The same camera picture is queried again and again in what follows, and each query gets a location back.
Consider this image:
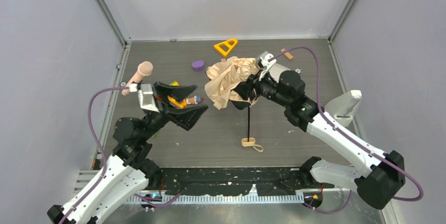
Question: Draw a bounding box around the beige folding umbrella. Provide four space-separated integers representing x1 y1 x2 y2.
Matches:
204 56 265 154

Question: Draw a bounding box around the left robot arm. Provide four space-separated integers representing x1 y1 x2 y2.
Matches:
47 82 208 223

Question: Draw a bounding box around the small ice cream toy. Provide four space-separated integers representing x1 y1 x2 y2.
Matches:
186 95 204 105

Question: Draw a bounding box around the purple heart-shaped box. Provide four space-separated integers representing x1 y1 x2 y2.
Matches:
191 60 205 72

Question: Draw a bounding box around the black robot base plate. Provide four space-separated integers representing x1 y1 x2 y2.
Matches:
143 167 334 196

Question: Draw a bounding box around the orange green triangle block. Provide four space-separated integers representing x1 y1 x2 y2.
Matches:
167 80 189 109

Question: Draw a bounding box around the pink toy microphone on stand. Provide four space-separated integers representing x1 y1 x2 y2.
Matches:
121 61 154 96

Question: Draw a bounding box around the yellow triangle frame block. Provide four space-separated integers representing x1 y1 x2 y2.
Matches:
213 38 238 58

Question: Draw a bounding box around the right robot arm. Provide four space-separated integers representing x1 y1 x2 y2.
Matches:
235 70 406 210

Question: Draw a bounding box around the white stand holder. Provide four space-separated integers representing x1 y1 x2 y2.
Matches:
325 90 362 127

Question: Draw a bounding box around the small green sticker toy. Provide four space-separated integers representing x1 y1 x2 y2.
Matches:
151 130 160 138

